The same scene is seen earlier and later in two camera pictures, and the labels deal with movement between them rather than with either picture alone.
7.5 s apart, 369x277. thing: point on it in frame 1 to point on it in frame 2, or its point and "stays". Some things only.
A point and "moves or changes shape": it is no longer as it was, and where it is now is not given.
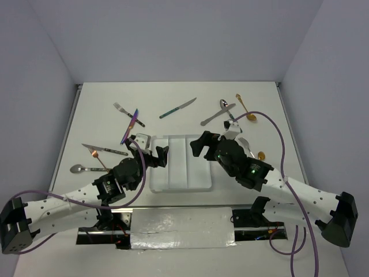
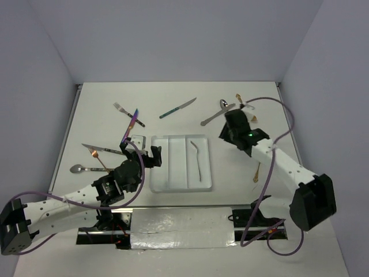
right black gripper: x=207 y=138 to x=225 y=134
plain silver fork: x=246 y=144 moves or changes shape
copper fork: x=95 y=154 stays
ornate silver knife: x=228 y=107 stays
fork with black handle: x=120 y=108 stays
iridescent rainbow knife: x=130 y=126 stays
